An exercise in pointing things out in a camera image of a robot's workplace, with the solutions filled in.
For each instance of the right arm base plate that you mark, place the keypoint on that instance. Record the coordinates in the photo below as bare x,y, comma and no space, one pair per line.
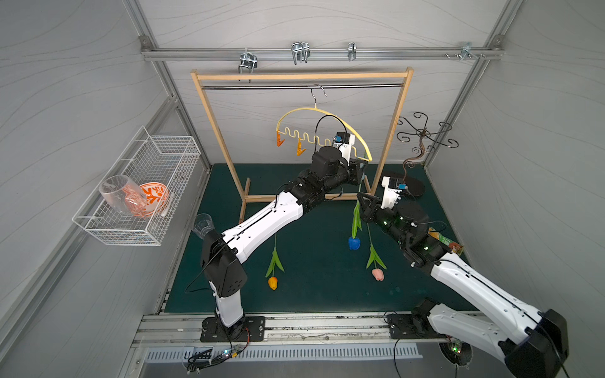
410,326

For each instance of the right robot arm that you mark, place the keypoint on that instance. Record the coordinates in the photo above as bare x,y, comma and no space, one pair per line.
530,342

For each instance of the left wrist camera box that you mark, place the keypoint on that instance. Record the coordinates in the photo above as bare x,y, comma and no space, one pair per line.
345,141

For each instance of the pink artificial tulip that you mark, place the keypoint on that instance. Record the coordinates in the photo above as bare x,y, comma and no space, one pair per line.
374,261

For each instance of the dark stand with copper rod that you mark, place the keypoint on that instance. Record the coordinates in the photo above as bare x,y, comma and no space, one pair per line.
427,144

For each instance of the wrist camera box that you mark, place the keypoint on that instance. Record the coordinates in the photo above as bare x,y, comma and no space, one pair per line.
345,141
393,187

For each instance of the snack packet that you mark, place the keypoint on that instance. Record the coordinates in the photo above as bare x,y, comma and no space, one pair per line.
453,246

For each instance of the blue artificial tulip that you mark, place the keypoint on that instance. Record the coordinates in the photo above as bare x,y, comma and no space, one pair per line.
354,243

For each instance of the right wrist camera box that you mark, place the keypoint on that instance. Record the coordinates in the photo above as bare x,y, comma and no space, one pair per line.
393,187

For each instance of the wiring bundle with leds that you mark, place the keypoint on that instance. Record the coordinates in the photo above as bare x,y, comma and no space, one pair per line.
212,356

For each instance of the metal hook clamp left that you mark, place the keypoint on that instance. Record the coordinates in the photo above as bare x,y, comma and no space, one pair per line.
248,62

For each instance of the metal ceiling rail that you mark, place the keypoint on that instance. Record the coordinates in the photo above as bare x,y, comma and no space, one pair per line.
272,54

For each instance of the white wire basket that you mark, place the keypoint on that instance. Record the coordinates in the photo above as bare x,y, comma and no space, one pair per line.
167,159

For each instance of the metal hook clamp middle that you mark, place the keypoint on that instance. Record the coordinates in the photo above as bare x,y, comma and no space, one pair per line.
300,52

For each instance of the floor mounting rail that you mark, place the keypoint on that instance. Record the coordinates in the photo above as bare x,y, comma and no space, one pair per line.
186,329

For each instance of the metal hook clamp small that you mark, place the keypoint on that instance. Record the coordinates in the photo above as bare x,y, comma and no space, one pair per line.
352,51

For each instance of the clear drinking glass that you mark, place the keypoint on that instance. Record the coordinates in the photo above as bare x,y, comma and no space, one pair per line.
203,224

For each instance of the orange artificial tulip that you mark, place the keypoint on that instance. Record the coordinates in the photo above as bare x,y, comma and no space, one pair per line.
274,265

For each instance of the clear glass pitcher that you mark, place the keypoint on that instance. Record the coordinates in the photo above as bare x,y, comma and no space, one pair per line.
119,191

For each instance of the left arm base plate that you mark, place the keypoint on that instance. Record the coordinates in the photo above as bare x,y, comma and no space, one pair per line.
250,328

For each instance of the yellow-orange clothespin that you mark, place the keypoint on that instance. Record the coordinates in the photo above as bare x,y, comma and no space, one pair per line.
300,150

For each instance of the wooden clothes rack frame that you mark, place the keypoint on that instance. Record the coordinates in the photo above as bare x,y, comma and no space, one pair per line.
406,76

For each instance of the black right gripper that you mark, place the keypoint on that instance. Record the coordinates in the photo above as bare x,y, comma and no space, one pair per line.
369,208

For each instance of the metal hook clamp right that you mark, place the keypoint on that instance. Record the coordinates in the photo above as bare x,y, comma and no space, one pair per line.
466,53

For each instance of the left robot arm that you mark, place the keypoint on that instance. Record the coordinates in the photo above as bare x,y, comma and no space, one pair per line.
224,253

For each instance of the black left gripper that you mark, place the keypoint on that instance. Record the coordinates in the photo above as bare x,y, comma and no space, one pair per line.
354,168

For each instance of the orange patterned bowl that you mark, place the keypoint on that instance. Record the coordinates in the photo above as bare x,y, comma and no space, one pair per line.
158,199

